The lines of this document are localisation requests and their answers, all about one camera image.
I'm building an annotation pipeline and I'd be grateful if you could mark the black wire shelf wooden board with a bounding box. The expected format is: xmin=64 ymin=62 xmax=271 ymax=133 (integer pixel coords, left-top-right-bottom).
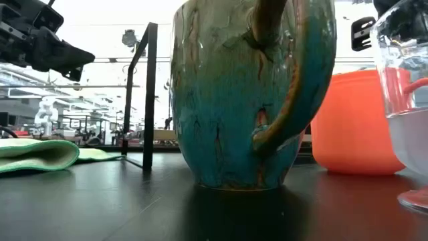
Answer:
xmin=120 ymin=21 xmax=315 ymax=171

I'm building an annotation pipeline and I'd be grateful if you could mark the black table cable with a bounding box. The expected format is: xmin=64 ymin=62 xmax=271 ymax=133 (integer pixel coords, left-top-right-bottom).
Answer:
xmin=0 ymin=125 xmax=19 ymax=139

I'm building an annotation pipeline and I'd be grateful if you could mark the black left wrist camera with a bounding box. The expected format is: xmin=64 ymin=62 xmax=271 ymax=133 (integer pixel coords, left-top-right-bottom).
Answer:
xmin=33 ymin=5 xmax=64 ymax=33

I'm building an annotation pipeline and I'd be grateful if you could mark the black ceiling cord reel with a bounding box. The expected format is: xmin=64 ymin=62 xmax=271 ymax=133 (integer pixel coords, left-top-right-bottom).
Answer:
xmin=122 ymin=29 xmax=138 ymax=48

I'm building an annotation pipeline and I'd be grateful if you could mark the orange plastic mug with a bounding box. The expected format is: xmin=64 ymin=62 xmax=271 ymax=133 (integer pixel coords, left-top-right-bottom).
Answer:
xmin=310 ymin=68 xmax=428 ymax=176

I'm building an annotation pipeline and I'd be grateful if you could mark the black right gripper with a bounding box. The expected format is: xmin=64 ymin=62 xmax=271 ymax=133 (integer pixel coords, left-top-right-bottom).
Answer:
xmin=350 ymin=0 xmax=428 ymax=52

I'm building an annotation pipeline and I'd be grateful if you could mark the green microfiber cloth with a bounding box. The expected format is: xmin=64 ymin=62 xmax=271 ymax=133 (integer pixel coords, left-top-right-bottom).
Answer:
xmin=0 ymin=138 xmax=125 ymax=174

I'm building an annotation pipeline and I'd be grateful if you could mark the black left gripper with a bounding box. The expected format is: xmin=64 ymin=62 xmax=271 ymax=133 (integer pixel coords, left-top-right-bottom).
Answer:
xmin=0 ymin=0 xmax=96 ymax=82

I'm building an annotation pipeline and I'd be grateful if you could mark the clear stemmed glass goblet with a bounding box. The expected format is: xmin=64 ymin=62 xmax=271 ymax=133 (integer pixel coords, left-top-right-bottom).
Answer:
xmin=369 ymin=0 xmax=428 ymax=214

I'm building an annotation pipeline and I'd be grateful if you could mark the teal glazed ceramic mug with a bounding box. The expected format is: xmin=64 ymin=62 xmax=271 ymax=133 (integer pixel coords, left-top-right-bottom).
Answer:
xmin=169 ymin=0 xmax=337 ymax=191

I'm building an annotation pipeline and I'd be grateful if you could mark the white robot figure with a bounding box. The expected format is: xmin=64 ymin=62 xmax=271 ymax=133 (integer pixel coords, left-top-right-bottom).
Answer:
xmin=34 ymin=96 xmax=60 ymax=137

